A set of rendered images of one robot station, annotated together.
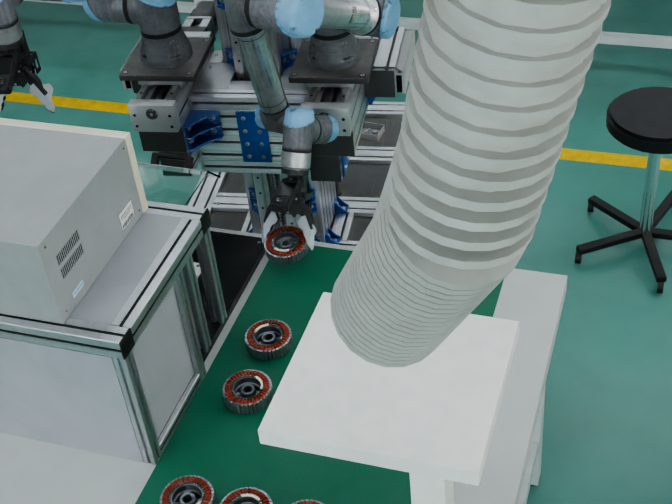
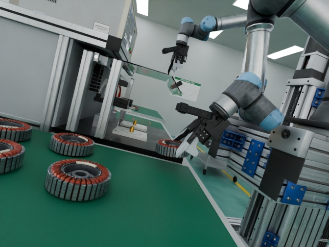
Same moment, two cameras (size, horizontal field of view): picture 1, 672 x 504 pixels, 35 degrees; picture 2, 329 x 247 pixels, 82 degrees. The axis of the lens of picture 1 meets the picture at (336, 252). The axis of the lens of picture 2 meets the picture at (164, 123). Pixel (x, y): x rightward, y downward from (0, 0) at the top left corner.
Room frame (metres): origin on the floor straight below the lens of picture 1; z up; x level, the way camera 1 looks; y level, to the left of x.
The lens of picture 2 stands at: (1.82, -0.39, 0.95)
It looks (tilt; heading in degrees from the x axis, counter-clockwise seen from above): 6 degrees down; 61
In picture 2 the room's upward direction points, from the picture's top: 16 degrees clockwise
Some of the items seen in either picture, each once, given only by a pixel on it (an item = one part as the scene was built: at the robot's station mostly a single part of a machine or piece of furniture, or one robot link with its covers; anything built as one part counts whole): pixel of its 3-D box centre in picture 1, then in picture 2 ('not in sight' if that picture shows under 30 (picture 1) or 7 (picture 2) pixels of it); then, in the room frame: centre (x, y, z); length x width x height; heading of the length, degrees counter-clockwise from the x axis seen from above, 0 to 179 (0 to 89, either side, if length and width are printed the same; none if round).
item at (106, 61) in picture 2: not in sight; (103, 60); (1.92, 0.41, 1.05); 0.06 x 0.04 x 0.04; 68
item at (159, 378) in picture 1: (163, 366); (16, 74); (1.67, 0.40, 0.91); 0.28 x 0.03 x 0.32; 158
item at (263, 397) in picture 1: (247, 391); (6, 129); (1.70, 0.23, 0.77); 0.11 x 0.11 x 0.04
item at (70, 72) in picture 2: not in sight; (90, 88); (1.93, 0.65, 0.92); 0.66 x 0.01 x 0.30; 68
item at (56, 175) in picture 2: not in sight; (80, 177); (1.88, -0.02, 0.77); 0.11 x 0.11 x 0.04
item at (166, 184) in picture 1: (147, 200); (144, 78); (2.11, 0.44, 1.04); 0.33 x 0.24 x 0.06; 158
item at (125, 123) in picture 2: not in sight; (134, 125); (2.21, 0.66, 0.78); 0.15 x 0.15 x 0.01; 68
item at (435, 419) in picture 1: (399, 459); not in sight; (1.29, -0.08, 0.98); 0.37 x 0.35 x 0.46; 68
